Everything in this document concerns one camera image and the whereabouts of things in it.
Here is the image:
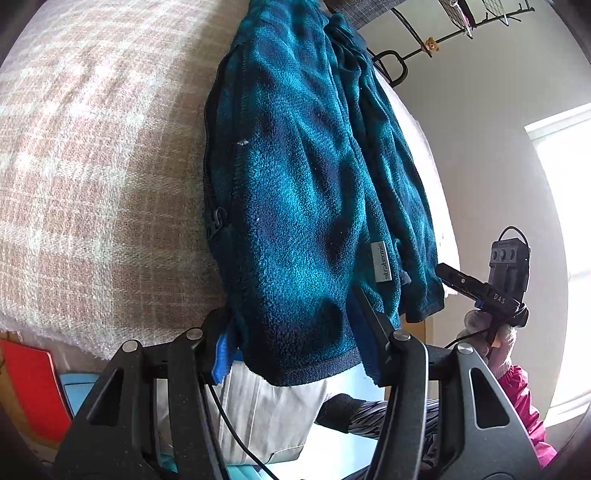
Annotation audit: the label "black metal clothes rack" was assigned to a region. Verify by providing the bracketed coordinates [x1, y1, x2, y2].
[323, 0, 536, 86]

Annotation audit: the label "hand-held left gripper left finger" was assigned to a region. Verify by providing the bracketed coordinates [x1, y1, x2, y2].
[51, 307, 245, 480]

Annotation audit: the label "pink plaid blanket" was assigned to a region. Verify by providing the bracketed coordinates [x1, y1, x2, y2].
[0, 0, 458, 365]

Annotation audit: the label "window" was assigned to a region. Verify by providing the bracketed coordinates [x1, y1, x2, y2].
[524, 104, 591, 428]

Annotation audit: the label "person's right hand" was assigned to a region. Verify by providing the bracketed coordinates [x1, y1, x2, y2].
[457, 308, 515, 379]

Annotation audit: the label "teal plaid fleece jacket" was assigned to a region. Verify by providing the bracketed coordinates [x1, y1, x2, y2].
[202, 0, 446, 387]

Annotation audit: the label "dark striped cloth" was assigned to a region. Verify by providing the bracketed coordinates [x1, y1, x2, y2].
[316, 392, 444, 480]

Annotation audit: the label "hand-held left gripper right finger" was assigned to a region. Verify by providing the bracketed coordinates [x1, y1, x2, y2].
[348, 284, 541, 480]

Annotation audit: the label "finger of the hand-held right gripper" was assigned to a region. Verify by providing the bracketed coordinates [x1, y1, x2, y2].
[435, 262, 522, 315]

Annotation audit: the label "person's white trousers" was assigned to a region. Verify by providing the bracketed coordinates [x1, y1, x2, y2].
[157, 360, 342, 467]

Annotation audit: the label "black cable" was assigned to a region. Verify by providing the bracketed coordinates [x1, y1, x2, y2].
[203, 383, 278, 480]

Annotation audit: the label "red board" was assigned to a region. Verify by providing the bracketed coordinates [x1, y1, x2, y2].
[0, 339, 72, 444]

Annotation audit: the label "light blue object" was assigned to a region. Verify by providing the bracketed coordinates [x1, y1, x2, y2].
[60, 371, 112, 416]

